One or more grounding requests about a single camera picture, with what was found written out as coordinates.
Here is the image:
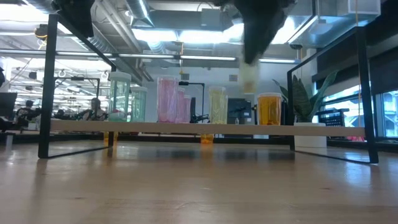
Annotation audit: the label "black background monitor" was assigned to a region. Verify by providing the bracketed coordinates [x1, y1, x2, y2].
[0, 92, 18, 125]

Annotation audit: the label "wooden shelf black metal frame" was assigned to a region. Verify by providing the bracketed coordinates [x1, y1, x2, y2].
[37, 14, 379, 165]

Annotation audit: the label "long ceiling light tube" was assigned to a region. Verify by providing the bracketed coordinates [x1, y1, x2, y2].
[0, 49, 301, 65]

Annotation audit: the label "snake plant in white pot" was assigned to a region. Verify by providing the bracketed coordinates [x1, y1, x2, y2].
[272, 70, 340, 149]

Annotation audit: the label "yellow medicine bottle white cap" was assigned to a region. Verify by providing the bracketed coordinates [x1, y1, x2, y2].
[239, 58, 261, 95]

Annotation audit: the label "black plastic crate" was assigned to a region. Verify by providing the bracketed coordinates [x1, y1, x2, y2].
[317, 108, 349, 127]

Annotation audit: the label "teal medicine bottle white cap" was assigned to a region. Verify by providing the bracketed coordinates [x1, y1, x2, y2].
[130, 86, 148, 123]

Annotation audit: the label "black background machine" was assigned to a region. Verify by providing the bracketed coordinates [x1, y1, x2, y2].
[228, 98, 253, 125]

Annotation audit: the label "orange cup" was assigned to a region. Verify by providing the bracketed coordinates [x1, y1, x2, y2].
[257, 92, 282, 126]

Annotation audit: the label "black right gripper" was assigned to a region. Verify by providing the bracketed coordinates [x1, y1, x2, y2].
[214, 0, 298, 65]

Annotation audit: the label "pink cups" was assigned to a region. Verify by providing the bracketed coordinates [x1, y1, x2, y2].
[156, 75, 180, 123]

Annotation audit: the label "yellow cups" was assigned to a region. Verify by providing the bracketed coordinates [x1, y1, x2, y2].
[208, 86, 228, 124]

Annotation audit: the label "black ceiling device yellow cable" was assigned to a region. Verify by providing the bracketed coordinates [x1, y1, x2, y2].
[34, 24, 50, 50]

